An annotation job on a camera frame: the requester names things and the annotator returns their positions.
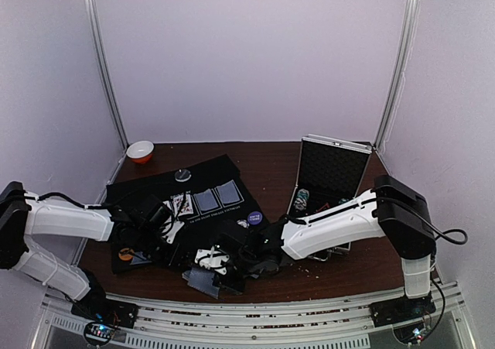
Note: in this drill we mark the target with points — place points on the orange big blind button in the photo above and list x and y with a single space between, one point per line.
126 254

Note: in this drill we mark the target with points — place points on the white dealer button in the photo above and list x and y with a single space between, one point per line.
182 175

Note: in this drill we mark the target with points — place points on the purple small blind button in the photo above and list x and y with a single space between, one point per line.
255 218

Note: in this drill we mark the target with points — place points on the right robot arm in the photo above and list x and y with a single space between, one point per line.
390 209

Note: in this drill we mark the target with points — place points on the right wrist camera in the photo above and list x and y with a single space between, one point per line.
230 237

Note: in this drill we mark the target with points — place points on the community card face-down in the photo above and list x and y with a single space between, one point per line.
206 200
228 193

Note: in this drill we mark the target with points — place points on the aluminium poker case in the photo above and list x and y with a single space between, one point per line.
330 169

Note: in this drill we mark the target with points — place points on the left aluminium frame post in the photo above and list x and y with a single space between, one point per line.
104 73

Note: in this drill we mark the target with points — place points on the black poker mat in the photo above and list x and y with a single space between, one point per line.
199 230

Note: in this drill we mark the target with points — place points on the orange white bowl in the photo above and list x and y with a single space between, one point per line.
140 152

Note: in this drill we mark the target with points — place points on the poker chip stack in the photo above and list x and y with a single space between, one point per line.
243 223

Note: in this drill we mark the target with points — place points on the triangular all-in marker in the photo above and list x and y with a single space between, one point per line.
326 206

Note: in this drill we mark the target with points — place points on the right aluminium frame post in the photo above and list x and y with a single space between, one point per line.
398 75

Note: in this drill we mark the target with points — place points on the aluminium frame post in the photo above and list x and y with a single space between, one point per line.
398 75
104 73

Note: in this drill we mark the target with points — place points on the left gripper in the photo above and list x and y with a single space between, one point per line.
170 259

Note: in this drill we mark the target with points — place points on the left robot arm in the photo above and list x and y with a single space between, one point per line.
25 215

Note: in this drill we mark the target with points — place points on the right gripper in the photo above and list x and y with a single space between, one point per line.
230 273

